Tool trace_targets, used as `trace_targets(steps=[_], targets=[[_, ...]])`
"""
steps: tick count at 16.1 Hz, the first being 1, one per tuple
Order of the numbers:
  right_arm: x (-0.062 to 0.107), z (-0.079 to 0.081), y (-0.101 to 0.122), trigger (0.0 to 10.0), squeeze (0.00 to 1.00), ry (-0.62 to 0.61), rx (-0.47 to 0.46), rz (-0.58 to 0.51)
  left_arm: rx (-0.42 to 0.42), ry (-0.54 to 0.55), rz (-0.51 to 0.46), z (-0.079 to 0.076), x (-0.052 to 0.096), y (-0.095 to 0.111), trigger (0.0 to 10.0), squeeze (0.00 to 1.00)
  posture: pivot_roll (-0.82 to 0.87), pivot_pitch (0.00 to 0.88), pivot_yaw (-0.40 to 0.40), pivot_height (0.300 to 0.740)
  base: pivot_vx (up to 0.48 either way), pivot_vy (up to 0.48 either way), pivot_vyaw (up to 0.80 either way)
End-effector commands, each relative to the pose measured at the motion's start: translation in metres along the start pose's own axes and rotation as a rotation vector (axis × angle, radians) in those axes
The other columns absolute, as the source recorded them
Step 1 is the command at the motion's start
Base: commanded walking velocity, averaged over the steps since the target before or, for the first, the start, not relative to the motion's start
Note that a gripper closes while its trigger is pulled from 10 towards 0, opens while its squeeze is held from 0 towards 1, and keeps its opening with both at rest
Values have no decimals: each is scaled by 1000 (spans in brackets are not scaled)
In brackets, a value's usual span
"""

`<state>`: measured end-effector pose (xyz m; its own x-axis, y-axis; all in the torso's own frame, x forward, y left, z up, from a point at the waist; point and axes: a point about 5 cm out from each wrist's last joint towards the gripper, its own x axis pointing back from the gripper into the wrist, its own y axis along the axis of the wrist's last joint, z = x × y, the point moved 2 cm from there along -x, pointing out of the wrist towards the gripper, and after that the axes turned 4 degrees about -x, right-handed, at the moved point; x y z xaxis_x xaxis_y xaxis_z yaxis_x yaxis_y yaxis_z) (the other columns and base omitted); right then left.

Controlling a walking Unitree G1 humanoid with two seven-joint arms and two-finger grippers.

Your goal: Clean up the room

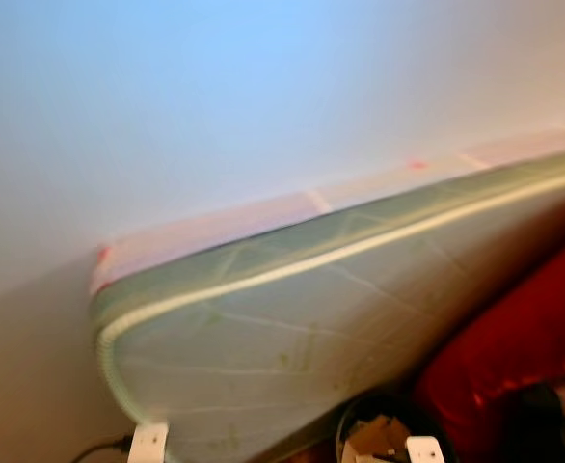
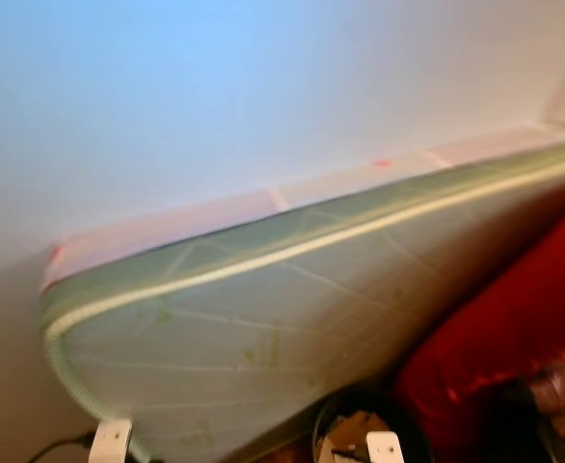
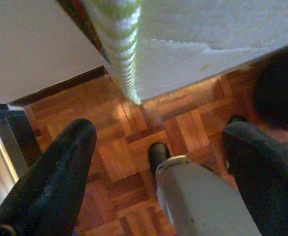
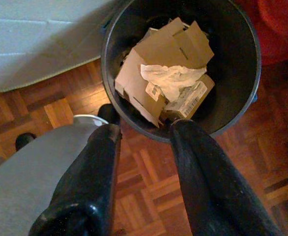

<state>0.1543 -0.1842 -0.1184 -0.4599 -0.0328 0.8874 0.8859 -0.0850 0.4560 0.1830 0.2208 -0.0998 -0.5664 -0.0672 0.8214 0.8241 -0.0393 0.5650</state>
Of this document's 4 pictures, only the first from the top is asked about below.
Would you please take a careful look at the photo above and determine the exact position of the red fabric cushion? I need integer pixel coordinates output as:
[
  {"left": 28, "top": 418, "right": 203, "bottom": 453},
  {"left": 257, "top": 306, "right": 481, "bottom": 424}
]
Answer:
[{"left": 413, "top": 227, "right": 565, "bottom": 463}]

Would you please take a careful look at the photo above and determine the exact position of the black round bin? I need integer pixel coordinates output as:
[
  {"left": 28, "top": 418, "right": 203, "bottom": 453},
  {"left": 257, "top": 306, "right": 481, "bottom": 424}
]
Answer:
[{"left": 336, "top": 391, "right": 457, "bottom": 463}]

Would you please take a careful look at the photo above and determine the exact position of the brown cardboard piece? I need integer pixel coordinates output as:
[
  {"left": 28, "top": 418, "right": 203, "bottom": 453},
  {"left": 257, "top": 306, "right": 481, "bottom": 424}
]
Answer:
[{"left": 345, "top": 415, "right": 409, "bottom": 463}]

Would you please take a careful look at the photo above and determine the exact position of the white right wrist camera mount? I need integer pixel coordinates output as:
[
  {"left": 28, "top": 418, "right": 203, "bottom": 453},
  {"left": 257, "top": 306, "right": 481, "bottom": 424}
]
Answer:
[{"left": 406, "top": 436, "right": 445, "bottom": 463}]

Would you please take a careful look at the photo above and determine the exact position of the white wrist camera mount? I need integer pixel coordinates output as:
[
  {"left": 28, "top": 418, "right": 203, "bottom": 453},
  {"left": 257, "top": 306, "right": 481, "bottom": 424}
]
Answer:
[
  {"left": 406, "top": 436, "right": 445, "bottom": 463},
  {"left": 128, "top": 422, "right": 170, "bottom": 463}
]

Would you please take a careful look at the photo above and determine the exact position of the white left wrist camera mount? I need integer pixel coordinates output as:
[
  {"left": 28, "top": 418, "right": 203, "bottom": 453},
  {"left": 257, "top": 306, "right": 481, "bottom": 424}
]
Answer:
[{"left": 128, "top": 422, "right": 170, "bottom": 463}]

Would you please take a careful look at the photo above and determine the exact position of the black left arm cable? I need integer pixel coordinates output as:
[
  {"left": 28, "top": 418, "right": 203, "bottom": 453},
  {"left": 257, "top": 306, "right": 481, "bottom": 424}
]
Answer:
[{"left": 70, "top": 436, "right": 134, "bottom": 463}]

